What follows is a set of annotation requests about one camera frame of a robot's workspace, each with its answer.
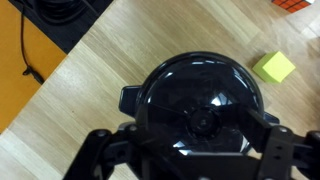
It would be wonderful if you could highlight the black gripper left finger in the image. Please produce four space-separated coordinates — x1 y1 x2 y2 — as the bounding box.
63 124 179 180

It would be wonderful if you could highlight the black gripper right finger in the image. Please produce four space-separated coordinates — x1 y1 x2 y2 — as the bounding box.
236 107 320 180

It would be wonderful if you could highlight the black pot lid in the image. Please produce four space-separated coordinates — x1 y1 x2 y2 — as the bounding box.
135 52 264 155

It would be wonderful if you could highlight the grey pot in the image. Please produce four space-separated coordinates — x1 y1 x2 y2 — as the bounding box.
119 85 280 124

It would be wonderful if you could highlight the yellow green block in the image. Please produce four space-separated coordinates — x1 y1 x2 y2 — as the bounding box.
252 51 296 83

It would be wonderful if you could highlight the green rubiks cube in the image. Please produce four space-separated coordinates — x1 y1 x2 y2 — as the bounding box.
271 0 315 13

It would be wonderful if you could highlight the black cable on floor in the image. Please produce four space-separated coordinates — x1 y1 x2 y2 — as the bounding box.
19 0 46 86

